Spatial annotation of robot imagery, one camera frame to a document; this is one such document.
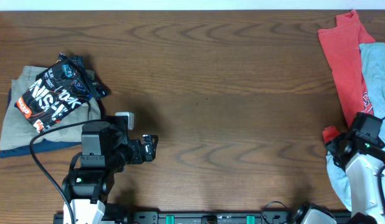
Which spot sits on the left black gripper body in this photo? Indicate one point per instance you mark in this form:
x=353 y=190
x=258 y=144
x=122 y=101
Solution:
x=136 y=157

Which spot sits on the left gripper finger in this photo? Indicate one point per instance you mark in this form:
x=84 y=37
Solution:
x=150 y=140
x=150 y=152

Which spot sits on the light blue t-shirt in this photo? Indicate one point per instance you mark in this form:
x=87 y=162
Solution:
x=373 y=60

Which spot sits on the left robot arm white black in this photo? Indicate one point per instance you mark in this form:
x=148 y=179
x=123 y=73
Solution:
x=106 y=150

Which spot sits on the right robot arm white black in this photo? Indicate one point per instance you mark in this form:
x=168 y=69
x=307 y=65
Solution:
x=359 y=153

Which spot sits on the black printed folded shirt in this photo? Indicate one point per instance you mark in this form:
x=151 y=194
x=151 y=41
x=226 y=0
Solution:
x=58 y=91

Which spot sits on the beige folded garment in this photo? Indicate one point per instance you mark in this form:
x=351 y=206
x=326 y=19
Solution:
x=17 y=131

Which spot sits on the red printed t-shirt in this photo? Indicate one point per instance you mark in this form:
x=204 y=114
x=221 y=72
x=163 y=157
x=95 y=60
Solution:
x=341 y=49

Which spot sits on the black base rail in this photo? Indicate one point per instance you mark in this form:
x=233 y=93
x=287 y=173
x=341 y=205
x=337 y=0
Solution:
x=199 y=218

